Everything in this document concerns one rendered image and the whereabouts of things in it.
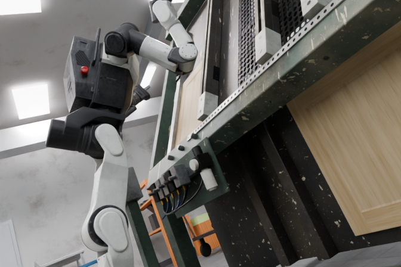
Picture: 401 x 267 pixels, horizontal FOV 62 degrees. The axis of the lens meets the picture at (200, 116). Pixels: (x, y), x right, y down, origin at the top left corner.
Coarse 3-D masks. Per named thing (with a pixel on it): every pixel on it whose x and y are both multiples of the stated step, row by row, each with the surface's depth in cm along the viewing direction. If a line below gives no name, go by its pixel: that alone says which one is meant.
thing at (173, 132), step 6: (180, 78) 209; (180, 84) 207; (180, 90) 204; (180, 96) 202; (174, 102) 204; (174, 108) 199; (174, 114) 196; (174, 120) 192; (174, 126) 190; (174, 132) 188; (174, 138) 186; (168, 144) 188; (174, 144) 184; (168, 150) 185
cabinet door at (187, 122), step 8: (200, 64) 188; (192, 72) 197; (200, 72) 185; (192, 80) 193; (184, 88) 201; (192, 88) 189; (184, 96) 196; (192, 96) 185; (184, 104) 192; (192, 104) 180; (184, 112) 188; (192, 112) 176; (184, 120) 183; (192, 120) 172; (184, 128) 179; (192, 128) 168; (176, 136) 187; (184, 136) 174; (176, 144) 183
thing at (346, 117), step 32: (384, 32) 100; (352, 64) 110; (384, 64) 102; (320, 96) 121; (352, 96) 112; (384, 96) 103; (320, 128) 123; (352, 128) 113; (384, 128) 105; (320, 160) 125; (352, 160) 115; (384, 160) 106; (352, 192) 117; (384, 192) 108; (352, 224) 119; (384, 224) 109
